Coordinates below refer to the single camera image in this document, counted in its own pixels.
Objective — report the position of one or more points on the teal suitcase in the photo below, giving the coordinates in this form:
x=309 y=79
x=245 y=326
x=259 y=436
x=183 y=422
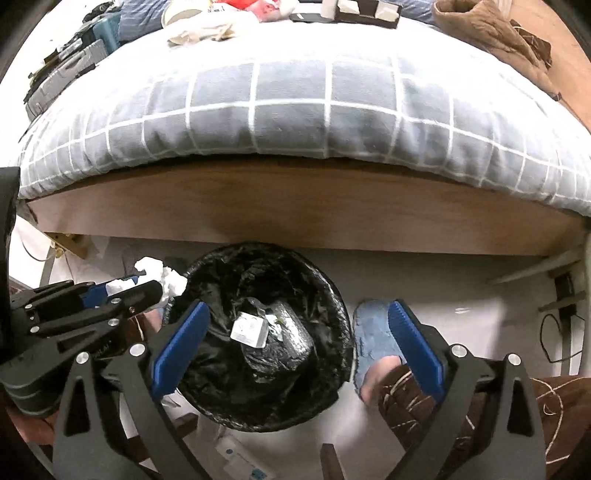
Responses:
x=105 y=28

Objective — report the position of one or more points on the white cardboard box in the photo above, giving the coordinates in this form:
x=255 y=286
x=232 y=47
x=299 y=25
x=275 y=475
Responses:
x=250 y=330

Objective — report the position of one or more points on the red plastic bag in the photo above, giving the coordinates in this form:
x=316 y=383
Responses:
x=265 y=10

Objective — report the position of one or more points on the brown fleece garment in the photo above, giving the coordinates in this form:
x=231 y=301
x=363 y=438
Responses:
x=483 y=25

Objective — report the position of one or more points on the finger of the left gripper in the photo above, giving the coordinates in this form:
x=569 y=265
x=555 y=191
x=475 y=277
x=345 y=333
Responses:
x=69 y=335
x=70 y=302

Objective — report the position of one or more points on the wooden headboard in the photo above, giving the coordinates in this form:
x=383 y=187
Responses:
x=570 y=71

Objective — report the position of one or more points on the white tissue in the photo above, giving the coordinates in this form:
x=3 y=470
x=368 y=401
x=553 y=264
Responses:
x=150 y=269

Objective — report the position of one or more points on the black lined trash bin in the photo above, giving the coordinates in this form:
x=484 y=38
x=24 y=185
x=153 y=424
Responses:
x=218 y=382

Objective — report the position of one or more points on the blue striped duvet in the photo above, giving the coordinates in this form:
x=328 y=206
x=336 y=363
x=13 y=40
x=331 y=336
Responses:
x=139 y=18

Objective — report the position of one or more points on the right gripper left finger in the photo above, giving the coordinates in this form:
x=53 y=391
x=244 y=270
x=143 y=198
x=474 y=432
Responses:
x=111 y=423

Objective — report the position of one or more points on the blue slipper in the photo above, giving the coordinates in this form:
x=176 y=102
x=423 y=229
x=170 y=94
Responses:
x=377 y=351

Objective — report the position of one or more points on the grey checked bed cover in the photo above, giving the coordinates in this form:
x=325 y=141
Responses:
x=411 y=96

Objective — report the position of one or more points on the yellow paper cup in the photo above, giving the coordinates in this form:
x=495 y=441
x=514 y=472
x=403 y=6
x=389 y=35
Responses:
x=176 y=10

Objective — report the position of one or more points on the grey hard suitcase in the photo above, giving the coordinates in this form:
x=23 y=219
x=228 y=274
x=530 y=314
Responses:
x=43 y=92

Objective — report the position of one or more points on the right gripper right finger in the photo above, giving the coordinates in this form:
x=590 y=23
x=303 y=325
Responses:
x=485 y=424

